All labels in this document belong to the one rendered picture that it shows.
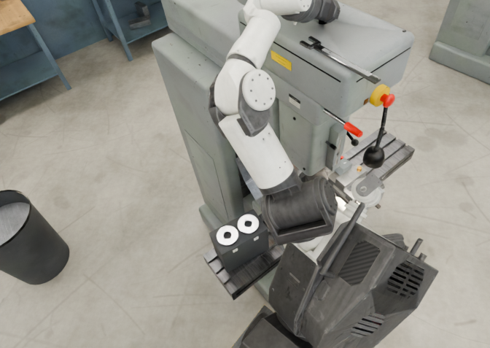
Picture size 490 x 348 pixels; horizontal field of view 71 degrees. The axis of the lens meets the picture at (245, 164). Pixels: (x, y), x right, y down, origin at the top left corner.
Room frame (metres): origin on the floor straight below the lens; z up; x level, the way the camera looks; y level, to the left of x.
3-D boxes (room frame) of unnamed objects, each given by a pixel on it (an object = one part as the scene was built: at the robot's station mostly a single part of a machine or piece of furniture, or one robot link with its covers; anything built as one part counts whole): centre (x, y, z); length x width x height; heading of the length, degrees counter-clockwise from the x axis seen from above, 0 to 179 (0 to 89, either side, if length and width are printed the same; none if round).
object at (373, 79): (0.71, -0.27, 1.89); 0.24 x 0.04 x 0.01; 29
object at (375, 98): (0.71, -0.39, 1.76); 0.06 x 0.02 x 0.06; 121
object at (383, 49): (0.92, -0.27, 1.81); 0.47 x 0.26 x 0.16; 31
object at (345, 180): (0.98, -0.50, 1.02); 0.15 x 0.06 x 0.04; 119
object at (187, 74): (1.44, 0.04, 0.78); 0.50 x 0.47 x 1.56; 31
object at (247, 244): (0.72, 0.07, 1.03); 0.22 x 0.12 x 0.20; 113
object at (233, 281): (0.94, -0.34, 0.89); 1.24 x 0.23 x 0.08; 121
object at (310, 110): (0.94, -0.26, 1.68); 0.34 x 0.24 x 0.10; 31
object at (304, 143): (0.91, -0.28, 1.47); 0.21 x 0.19 x 0.32; 121
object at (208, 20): (1.34, -0.02, 1.66); 0.80 x 0.23 x 0.20; 31
